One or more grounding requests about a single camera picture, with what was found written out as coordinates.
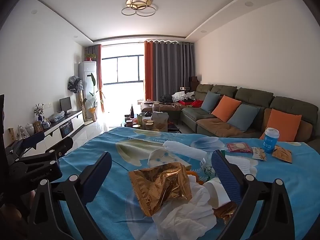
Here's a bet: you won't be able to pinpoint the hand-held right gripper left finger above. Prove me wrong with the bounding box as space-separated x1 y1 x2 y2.
27 151 113 240

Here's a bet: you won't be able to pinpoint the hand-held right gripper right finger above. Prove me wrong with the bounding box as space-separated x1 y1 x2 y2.
211 150 295 240

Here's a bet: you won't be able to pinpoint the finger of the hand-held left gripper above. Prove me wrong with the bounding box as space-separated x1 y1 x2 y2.
5 131 46 161
10 137 74 171

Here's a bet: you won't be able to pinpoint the plain white paper cup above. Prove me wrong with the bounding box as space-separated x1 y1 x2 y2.
202 177 232 209

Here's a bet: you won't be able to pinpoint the orange peel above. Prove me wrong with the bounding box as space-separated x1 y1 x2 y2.
186 171 200 183

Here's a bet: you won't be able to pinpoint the small brown foil wrapper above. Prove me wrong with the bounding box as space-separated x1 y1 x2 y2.
214 201 238 225

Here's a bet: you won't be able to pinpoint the white foam fruit net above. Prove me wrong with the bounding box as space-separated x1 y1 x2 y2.
162 140 208 161

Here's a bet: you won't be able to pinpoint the white tissue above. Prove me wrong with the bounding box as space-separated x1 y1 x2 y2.
152 175 218 240

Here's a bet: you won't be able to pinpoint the gold foil wrapper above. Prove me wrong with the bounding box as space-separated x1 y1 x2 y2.
128 162 193 217

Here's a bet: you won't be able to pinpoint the clear model ship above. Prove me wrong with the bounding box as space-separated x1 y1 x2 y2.
17 125 28 140

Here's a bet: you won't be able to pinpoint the clear plastic bottle green label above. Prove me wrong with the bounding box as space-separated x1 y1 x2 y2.
200 156 217 181

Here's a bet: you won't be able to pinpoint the snack packets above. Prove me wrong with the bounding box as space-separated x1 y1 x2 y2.
224 155 258 178

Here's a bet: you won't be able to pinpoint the blue vase with branches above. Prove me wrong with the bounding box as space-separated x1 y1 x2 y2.
34 103 45 122

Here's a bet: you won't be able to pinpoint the blue printed blanket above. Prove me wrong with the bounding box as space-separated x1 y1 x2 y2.
54 126 320 240

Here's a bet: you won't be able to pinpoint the white black TV stand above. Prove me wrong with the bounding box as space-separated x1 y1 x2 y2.
5 110 84 155

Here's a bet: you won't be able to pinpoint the clear plastic bag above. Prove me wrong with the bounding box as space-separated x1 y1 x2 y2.
49 110 66 123

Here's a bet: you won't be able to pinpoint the red snack packet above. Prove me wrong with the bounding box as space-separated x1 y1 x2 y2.
227 142 253 154

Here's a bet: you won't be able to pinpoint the white orange snack packet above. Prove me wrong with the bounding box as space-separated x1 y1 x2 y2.
251 147 267 160

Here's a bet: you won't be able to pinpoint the black monitor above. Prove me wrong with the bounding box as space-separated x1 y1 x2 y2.
59 96 72 115

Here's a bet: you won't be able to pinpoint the tall leafy plant yellow pot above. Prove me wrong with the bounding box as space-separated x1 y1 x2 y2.
84 72 105 125

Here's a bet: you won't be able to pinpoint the blue paper cup white lid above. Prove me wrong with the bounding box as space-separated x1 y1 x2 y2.
262 127 280 154

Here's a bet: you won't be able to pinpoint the orange yellow snack packet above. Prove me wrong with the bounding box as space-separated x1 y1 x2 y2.
272 145 293 164

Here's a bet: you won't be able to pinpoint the blue cushion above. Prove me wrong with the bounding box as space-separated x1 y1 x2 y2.
201 90 221 113
227 104 260 132

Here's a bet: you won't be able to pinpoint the standing fan with patterned cover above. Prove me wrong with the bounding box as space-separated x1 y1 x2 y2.
67 75 83 120

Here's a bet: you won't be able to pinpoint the orange cushion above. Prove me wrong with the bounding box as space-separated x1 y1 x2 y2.
260 109 302 142
211 95 242 122

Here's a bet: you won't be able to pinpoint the white floor air conditioner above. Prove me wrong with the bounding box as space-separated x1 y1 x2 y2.
79 61 97 100

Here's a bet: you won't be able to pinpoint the green brown sofa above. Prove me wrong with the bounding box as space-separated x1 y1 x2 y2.
180 84 320 153

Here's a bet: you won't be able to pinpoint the narrow orange grey curtain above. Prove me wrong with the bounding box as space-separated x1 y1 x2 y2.
87 44 104 113

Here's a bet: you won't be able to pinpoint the pile of clothes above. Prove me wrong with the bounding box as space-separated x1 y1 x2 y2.
160 91 204 108

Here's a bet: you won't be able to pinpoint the brown ottoman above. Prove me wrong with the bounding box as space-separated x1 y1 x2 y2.
140 101 188 113

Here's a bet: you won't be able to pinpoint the dark wooden cabinet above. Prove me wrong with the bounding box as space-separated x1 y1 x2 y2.
188 76 200 93

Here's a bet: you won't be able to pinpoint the wide orange grey curtain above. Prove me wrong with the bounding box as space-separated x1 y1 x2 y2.
144 40 197 102

